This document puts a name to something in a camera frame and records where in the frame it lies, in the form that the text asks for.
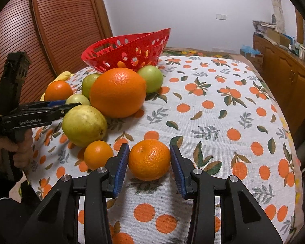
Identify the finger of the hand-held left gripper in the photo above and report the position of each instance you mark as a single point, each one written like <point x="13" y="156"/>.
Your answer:
<point x="57" y="103"/>
<point x="66" y="110"/>

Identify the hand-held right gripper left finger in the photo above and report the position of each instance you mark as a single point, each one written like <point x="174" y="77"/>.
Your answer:
<point x="120" y="170"/>

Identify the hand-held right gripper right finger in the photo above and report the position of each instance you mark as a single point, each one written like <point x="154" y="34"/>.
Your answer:
<point x="178" y="172"/>

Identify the yellow-green pear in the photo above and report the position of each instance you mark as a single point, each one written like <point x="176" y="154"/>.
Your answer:
<point x="83" y="127"/>

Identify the mandarin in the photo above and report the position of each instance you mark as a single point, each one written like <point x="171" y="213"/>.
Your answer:
<point x="149" y="160"/>

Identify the large orange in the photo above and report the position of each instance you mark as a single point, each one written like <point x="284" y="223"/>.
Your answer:
<point x="117" y="91"/>

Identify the red perforated basket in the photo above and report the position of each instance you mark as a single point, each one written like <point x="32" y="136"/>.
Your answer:
<point x="109" y="53"/>

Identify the large green apple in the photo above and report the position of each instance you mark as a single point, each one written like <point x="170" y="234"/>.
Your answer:
<point x="152" y="78"/>

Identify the person's left forearm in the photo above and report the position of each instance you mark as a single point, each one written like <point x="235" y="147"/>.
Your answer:
<point x="5" y="208"/>

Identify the person's left hand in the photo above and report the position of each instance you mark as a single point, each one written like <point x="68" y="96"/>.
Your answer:
<point x="24" y="155"/>

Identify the medium orange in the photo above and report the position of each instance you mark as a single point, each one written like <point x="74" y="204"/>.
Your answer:
<point x="58" y="90"/>

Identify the small green apple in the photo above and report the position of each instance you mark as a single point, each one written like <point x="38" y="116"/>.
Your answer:
<point x="77" y="99"/>

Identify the small orange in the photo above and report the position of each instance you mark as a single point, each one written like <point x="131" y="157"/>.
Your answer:
<point x="97" y="155"/>

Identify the yellow banana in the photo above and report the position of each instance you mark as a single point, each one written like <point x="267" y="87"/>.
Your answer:
<point x="63" y="76"/>

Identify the wooden louvered wardrobe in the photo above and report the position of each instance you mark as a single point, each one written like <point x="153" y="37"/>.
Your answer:
<point x="28" y="30"/>

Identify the orange print tablecloth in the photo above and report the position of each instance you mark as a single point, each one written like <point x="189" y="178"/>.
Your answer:
<point x="218" y="132"/>

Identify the wooden door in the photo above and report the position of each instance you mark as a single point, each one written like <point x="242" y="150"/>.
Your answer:
<point x="99" y="5"/>

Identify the floral blanket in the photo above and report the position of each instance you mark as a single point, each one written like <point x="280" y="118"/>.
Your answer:
<point x="193" y="52"/>

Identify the cardboard box with blue bags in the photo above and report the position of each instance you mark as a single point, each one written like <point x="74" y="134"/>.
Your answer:
<point x="251" y="56"/>

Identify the wooden cabinet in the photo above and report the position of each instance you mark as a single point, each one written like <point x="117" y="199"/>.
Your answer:
<point x="284" y="76"/>

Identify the brown cardboard box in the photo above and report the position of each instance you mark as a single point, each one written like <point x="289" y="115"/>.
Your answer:
<point x="277" y="36"/>

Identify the stack of newspapers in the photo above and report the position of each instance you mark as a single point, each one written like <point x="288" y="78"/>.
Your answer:
<point x="263" y="26"/>

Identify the white wall socket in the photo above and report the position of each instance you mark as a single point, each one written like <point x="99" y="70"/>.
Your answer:
<point x="221" y="17"/>

